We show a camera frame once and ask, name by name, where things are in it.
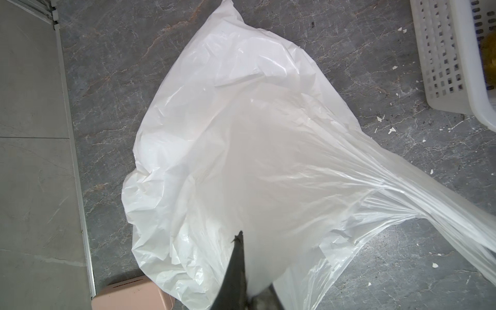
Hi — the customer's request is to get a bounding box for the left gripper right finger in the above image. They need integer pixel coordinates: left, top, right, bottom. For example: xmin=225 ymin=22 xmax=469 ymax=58
xmin=247 ymin=284 xmax=284 ymax=310

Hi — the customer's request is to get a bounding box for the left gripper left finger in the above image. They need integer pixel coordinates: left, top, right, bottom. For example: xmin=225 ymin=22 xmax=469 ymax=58
xmin=211 ymin=231 xmax=247 ymax=310

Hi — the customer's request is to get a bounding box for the white plastic bag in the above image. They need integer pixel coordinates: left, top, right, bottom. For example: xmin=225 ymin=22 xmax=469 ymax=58
xmin=121 ymin=1 xmax=495 ymax=309

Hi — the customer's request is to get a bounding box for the yellow pineapple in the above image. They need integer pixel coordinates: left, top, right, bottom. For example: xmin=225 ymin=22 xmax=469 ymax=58
xmin=480 ymin=32 xmax=495 ymax=87

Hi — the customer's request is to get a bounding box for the pink rectangular block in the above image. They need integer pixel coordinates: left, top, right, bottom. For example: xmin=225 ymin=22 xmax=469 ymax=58
xmin=91 ymin=276 xmax=176 ymax=310

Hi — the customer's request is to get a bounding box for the white perforated plastic tray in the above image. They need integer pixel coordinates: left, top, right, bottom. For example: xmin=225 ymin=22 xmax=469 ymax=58
xmin=410 ymin=0 xmax=495 ymax=130

